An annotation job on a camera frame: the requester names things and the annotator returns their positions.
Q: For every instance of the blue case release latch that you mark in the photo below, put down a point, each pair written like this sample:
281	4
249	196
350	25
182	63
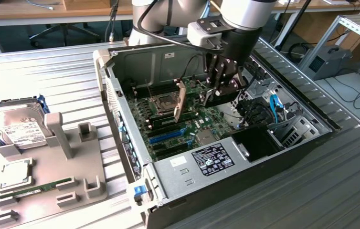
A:
138	190

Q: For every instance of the green motherboard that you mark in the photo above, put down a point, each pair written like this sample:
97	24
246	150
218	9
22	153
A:
209	117

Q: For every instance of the silver power supply unit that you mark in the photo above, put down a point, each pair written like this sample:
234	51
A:
182	171

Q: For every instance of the silver CPU chip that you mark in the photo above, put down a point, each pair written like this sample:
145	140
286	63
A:
14	175

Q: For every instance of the green RAM stick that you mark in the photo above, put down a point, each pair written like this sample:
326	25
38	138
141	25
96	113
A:
32	189

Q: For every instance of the aluminium profile frame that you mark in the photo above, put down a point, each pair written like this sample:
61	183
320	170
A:
357	26

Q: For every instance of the blue disk carrier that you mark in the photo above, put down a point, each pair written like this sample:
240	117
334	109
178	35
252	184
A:
42	102

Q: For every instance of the silver hard disk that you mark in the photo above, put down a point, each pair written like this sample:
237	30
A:
13	124

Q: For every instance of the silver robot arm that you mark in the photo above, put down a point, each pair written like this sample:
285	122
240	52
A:
249	12

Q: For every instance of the office chair base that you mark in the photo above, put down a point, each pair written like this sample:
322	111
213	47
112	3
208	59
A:
70	27

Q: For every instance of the open PC case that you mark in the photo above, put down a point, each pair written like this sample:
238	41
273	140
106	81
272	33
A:
293	148

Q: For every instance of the silver chipset heatsink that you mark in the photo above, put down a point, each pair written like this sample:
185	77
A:
206	138

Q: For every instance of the installed RAM stick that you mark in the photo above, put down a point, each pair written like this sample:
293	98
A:
162	122

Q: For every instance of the silver disk bay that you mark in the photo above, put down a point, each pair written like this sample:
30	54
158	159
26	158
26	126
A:
264	94

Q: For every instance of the wooden desk white frame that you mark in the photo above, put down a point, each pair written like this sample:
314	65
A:
13	12
325	7

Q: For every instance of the grey parts rack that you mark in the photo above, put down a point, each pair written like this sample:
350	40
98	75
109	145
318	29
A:
48	171

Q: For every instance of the black stand pole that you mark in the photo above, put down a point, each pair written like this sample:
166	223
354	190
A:
293	22

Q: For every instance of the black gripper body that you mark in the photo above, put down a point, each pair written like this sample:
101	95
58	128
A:
240	45

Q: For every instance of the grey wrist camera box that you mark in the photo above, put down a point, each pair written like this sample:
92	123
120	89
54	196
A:
198	35

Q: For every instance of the blue expansion slot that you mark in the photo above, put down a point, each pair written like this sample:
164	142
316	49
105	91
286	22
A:
162	138

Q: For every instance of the CPU socket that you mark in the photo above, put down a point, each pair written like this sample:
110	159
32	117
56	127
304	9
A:
162	103

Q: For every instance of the wooden box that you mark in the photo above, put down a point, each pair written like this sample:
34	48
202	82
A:
84	4

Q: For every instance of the graphics card with metal bracket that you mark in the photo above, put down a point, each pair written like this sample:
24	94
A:
178	105

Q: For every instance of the grey cabinet with vent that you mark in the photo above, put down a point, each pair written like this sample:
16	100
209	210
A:
329	64

